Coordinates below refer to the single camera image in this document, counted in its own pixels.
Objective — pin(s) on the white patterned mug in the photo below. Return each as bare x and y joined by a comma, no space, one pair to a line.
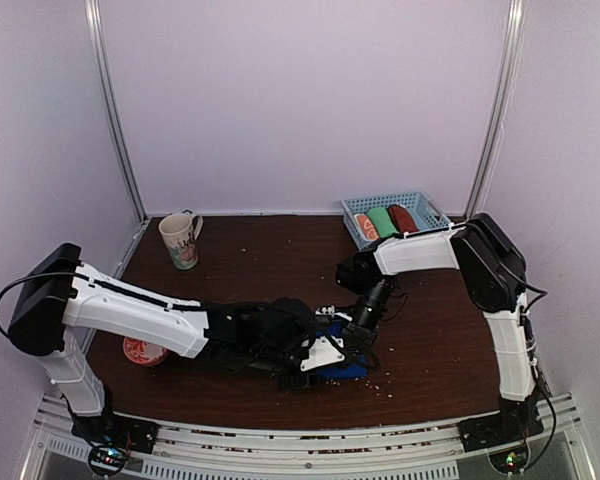
180,232

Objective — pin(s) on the brown towel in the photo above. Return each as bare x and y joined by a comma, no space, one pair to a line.
402,219

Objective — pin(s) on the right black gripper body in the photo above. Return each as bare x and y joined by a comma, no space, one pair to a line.
378,296

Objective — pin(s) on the green rolled towel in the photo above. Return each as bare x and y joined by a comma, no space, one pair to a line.
382,222

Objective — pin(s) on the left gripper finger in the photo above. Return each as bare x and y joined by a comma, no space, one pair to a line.
323,352
299,381

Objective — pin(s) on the front aluminium rail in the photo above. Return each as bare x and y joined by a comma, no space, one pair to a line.
429,450

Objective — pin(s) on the right aluminium frame post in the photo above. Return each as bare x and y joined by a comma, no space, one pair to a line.
504,88

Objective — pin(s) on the orange patterned bowl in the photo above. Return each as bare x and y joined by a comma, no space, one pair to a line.
143,353

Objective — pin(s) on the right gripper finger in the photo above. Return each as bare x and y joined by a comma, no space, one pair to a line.
333,313
357,336

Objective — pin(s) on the aluminium frame post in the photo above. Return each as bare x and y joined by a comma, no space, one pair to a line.
504,88
113,119

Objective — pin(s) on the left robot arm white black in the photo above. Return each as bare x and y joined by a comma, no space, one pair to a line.
62,293

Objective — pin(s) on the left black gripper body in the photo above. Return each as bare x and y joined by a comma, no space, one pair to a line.
270,359

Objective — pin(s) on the blue towel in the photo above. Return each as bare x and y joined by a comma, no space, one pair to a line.
340,371

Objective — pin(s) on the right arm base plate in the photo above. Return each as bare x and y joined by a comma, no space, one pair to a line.
497,429

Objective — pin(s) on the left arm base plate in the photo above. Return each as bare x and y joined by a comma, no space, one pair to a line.
111,429

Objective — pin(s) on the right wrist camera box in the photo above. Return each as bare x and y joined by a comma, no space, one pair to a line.
358,272

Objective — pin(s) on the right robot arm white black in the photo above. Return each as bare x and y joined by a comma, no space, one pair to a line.
494,273

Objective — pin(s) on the light blue plastic basket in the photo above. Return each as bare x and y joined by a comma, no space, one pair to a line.
423,210

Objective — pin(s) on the orange white rolled towel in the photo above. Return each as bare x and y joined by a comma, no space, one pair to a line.
367,228

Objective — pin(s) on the left aluminium frame post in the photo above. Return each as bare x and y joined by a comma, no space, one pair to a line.
113,119

